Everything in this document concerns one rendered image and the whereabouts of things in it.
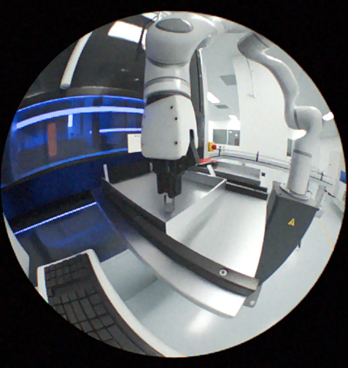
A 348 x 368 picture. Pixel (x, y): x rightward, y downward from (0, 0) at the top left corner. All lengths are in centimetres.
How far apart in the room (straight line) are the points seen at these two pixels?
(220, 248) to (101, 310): 20
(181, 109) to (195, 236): 19
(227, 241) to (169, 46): 28
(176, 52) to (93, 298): 36
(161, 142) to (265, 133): 197
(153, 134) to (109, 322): 29
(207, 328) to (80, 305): 91
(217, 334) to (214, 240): 95
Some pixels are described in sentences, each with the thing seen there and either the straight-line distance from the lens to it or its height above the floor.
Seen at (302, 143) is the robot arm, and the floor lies 109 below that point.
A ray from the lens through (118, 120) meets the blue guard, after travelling 39.
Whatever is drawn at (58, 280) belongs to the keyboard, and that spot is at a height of 83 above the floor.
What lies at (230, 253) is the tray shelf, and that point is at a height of 88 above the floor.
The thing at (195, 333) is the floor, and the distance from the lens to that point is 103.
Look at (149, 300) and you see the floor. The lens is 105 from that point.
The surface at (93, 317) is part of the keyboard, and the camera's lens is 22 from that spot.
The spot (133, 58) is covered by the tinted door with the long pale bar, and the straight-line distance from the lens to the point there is 54.
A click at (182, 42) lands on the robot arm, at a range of 18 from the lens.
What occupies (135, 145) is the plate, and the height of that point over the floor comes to 101.
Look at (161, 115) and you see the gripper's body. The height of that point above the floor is 106.
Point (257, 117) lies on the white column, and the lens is 213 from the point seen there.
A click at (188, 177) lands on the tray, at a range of 43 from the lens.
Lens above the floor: 102
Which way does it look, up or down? 20 degrees down
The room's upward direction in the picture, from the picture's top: straight up
